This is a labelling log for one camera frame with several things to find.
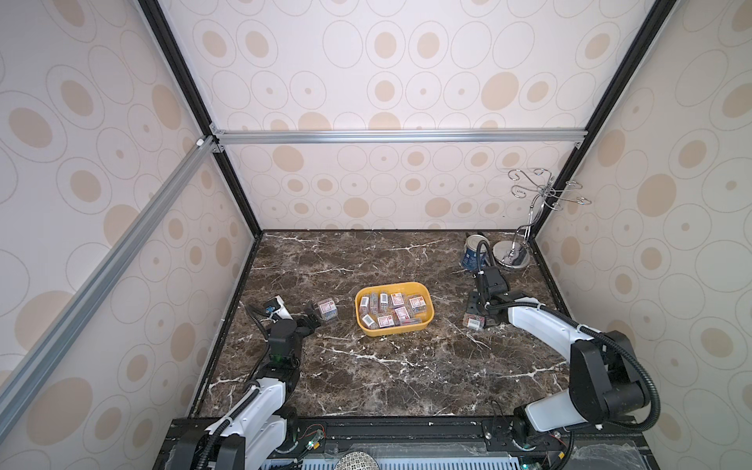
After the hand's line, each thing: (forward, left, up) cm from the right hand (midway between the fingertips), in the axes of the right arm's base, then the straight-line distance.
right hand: (488, 303), depth 92 cm
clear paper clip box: (-3, +51, -2) cm, 51 cm away
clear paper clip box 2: (-5, +4, -2) cm, 7 cm away
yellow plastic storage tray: (-1, +30, -2) cm, 30 cm away
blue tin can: (+18, +3, +1) cm, 18 cm away
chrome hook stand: (+26, -15, +25) cm, 39 cm away
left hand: (-7, +55, +7) cm, 56 cm away
